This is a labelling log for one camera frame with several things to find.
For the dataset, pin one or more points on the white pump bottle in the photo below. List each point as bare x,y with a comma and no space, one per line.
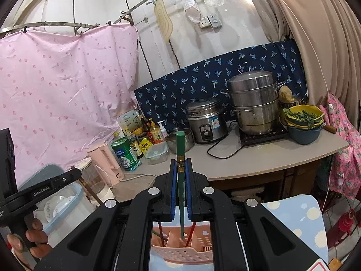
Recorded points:
163,131

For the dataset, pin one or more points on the metal curtain rail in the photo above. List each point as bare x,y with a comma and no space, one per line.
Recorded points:
56,24

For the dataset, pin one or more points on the pink dotted curtain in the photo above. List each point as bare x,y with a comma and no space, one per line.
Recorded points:
65,90

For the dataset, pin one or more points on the white wall socket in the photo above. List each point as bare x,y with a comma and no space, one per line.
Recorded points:
211,21

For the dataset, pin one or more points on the bright red chopstick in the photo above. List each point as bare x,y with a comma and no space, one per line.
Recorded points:
192,231

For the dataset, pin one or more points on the yellow oil bottle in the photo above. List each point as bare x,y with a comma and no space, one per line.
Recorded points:
155,132

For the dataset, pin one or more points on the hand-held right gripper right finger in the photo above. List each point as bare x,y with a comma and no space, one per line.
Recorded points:
188,192

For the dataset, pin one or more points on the beige curtain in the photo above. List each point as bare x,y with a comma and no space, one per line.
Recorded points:
310,34

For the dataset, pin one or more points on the yellow seasoning packet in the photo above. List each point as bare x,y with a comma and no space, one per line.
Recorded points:
146,146

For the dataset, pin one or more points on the dark sauce bottle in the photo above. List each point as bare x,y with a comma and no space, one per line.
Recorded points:
144,124

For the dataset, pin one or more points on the pink electric kettle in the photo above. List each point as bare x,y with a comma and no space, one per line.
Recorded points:
103,163

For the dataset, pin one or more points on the hanging wooden cutting board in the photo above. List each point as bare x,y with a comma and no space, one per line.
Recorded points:
163,19

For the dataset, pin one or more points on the glass jar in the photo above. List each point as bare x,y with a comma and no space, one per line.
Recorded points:
84,175

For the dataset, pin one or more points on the tan loofah sponge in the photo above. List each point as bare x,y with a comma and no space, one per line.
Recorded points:
286,93

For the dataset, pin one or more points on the white floral plate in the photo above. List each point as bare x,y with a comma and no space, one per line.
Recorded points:
57,206

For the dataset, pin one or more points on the small pot with glass lid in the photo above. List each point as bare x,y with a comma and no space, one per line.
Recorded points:
172,142

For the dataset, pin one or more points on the pink perforated utensil basket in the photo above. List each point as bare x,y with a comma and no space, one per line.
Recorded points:
180,252

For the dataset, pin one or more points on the navy printed cloth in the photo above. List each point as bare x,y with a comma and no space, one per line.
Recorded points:
211,79

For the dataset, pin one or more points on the hanging white cloth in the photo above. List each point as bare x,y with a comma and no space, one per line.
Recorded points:
189,5

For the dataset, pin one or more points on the green labelled glass bottle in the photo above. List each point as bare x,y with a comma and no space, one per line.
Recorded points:
136,148

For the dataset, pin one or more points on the stacked steel steamer pot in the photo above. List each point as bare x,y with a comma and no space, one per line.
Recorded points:
253,104

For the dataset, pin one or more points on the small white cup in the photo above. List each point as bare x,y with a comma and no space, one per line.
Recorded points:
103,192

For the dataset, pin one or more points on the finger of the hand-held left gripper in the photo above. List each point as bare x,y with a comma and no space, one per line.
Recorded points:
69,176

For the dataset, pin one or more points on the yellow bowl with greens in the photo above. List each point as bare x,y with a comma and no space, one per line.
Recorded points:
301,115

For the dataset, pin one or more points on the green tin can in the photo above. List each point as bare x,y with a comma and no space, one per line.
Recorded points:
125,155

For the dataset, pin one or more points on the green chopstick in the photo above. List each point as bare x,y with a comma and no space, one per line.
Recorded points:
180,146
155,233

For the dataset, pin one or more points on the white food packet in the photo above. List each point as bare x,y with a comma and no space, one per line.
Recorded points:
128,121

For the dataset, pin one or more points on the pink floral apron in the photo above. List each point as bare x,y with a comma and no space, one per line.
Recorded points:
347,146

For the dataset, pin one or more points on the red plastic bottle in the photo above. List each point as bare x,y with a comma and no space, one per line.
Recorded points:
345,223

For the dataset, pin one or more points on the person's left hand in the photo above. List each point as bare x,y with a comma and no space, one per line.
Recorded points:
35,228

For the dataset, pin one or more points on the clear plastic storage box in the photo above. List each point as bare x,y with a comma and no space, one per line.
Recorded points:
67,203

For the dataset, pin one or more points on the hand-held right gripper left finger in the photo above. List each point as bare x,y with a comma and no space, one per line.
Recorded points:
174,192

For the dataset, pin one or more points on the clear plastic food container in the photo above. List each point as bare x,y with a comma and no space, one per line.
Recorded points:
156,152

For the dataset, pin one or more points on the black induction cooker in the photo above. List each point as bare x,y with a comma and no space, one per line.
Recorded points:
265,138

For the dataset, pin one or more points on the steel rice cooker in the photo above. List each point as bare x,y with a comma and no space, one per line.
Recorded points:
207,121

